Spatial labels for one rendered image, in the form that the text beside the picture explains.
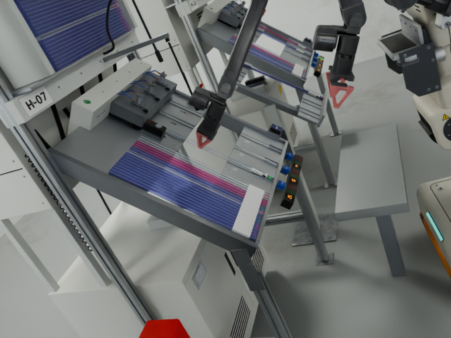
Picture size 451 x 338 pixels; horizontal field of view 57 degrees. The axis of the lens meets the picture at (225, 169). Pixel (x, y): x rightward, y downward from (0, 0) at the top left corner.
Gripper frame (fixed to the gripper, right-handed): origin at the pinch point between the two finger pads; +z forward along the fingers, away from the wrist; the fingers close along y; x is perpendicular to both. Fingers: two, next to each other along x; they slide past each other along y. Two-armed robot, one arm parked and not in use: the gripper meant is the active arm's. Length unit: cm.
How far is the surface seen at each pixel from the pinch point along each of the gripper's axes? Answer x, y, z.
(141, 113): -24.1, 4.4, -4.2
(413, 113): 121, -183, 10
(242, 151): 15.4, -9.8, 0.3
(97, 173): -22.1, 37.8, 0.9
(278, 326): 51, 42, 23
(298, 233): 67, -58, 63
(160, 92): -25.2, -15.0, -4.4
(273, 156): 27.7, -16.6, 0.0
